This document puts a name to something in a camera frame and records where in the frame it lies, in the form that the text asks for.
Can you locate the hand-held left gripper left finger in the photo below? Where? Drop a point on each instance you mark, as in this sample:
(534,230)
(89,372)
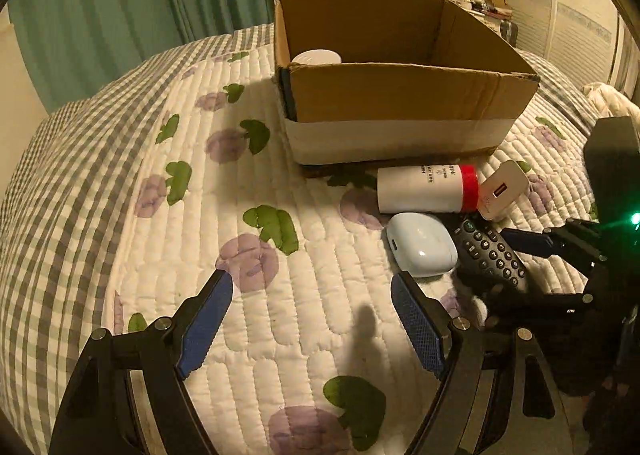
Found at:
(206,322)

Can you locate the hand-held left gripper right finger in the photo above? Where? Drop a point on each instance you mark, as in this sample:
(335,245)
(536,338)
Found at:
(417,330)

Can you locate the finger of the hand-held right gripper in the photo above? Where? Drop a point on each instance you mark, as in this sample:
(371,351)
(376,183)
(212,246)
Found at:
(530,240)
(525,302)

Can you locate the black remote control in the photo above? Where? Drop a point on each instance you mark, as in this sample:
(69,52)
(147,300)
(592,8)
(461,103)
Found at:
(487,250)

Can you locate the brown cardboard box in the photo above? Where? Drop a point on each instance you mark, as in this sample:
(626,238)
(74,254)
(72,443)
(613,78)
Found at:
(400,100)

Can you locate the white charger plug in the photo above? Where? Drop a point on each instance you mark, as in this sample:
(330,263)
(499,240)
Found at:
(502,190)

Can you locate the white crumpled cloth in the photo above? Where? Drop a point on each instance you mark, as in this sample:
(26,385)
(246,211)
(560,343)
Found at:
(612,100)

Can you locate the light blue oval case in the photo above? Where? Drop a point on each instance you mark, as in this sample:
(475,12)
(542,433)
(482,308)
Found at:
(421,244)

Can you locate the white bottle with red cap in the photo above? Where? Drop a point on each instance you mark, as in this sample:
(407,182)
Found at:
(425,189)

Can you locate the white quilt with purple flowers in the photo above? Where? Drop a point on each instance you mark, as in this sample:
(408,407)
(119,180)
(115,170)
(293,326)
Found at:
(300,215)

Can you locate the white wardrobe doors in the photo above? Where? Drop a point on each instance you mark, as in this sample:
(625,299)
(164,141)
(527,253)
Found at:
(565,10)

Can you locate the white round container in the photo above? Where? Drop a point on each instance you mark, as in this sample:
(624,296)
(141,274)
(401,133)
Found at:
(316,57)

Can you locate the green curtain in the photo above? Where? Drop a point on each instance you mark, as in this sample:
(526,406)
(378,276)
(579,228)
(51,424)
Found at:
(125,0)

